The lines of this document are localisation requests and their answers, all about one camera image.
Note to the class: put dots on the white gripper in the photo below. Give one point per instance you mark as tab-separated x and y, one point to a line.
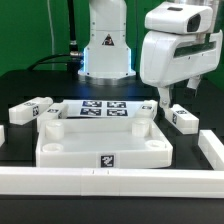
160	67

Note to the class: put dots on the white desk top panel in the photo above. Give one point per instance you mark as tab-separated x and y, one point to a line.
127	143

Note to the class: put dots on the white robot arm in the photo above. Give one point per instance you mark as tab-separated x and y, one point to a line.
107	58

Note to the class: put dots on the sheet with four tags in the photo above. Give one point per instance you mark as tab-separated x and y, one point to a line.
102	108

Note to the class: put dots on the white U-shaped obstacle fence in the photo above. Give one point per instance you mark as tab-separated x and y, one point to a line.
111	182

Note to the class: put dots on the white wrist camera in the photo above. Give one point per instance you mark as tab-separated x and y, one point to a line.
179	18

